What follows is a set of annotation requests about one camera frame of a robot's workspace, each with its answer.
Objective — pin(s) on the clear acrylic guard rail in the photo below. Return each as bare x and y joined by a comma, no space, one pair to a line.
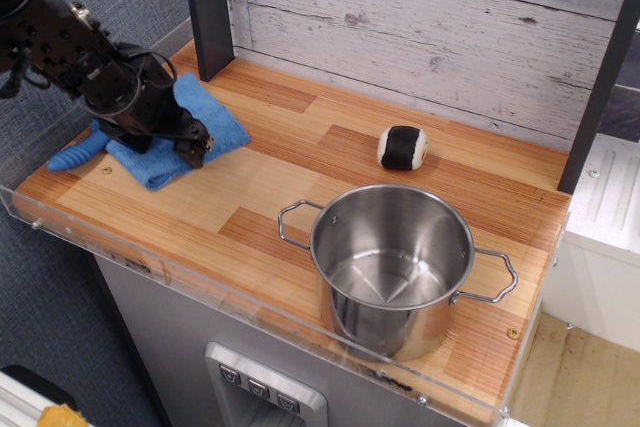
213,233

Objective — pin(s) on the white side counter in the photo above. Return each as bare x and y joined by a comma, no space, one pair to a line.
593,283

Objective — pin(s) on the dark right upright post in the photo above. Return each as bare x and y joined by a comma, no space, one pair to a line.
595,110

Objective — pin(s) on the silver dispenser button panel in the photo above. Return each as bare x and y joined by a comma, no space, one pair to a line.
249,393

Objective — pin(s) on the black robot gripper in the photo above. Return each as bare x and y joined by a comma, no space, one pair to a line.
133,96

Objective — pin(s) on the stainless steel pot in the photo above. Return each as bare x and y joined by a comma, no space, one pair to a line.
391,261

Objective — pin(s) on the blue cloth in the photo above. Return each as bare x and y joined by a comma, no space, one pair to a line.
160,164

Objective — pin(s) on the dark left upright post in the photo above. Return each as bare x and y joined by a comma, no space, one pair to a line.
212,35

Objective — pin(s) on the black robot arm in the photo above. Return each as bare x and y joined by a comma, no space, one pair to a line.
49,37

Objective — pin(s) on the blue handled metal spork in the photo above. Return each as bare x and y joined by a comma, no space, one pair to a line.
79,153

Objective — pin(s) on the grey toy kitchen cabinet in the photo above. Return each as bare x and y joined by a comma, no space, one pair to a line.
171,330

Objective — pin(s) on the dark upright post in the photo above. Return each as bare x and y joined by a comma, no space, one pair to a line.
212,35
595,110

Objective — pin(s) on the black white sushi toy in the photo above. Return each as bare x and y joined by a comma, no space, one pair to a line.
402,148

